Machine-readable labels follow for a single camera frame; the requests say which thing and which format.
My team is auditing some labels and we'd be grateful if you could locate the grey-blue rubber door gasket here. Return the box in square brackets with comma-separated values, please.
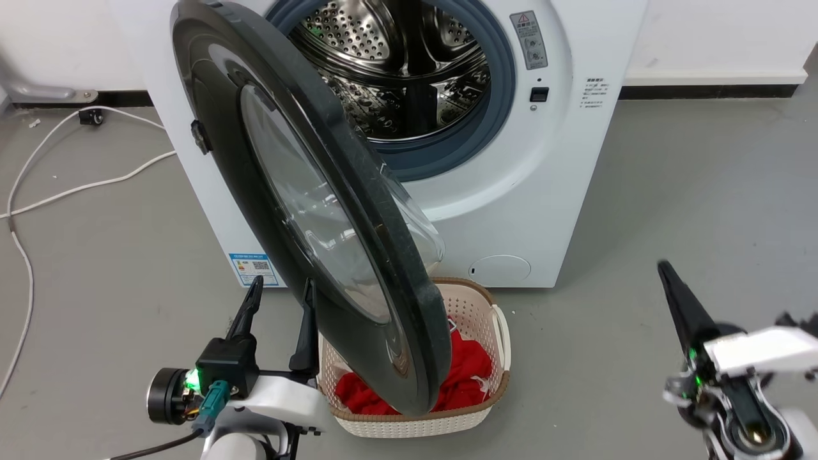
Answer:
[265, 0, 517, 183]

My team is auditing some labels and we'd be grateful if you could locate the perforated steel washer drum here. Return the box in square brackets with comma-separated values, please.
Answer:
[286, 0, 493, 143]

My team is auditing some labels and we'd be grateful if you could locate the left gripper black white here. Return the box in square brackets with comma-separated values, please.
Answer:
[146, 275, 328, 436]

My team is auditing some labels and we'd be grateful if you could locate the short white cable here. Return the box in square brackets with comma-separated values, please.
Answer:
[0, 150, 177, 220]

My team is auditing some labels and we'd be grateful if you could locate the dark grey round washer door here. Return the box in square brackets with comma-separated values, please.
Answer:
[170, 0, 452, 417]

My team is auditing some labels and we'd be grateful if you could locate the round white filter cover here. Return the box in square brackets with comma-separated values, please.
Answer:
[468, 255, 532, 288]

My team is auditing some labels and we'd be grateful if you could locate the beige woven plastic laundry basket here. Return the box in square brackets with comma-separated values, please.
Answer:
[318, 277, 512, 439]

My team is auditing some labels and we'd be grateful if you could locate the grey metal floor bracket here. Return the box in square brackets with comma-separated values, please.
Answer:
[0, 61, 99, 105]

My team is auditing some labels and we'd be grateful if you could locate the white front-load washing machine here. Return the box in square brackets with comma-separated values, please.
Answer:
[109, 0, 649, 289]

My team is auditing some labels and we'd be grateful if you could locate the grey warning sticker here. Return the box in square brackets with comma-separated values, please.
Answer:
[509, 11, 549, 71]

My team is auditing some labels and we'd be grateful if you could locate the red garment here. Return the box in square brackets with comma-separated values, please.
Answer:
[336, 316, 493, 416]

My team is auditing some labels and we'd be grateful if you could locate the long looping white cable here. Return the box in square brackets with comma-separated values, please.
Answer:
[0, 105, 167, 398]

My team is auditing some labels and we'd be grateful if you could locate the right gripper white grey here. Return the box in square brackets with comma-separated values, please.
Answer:
[656, 259, 818, 460]

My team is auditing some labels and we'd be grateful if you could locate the blue energy label sticker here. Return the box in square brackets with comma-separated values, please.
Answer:
[228, 252, 282, 289]

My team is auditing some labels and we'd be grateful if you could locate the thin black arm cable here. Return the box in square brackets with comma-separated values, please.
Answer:
[104, 429, 206, 460]

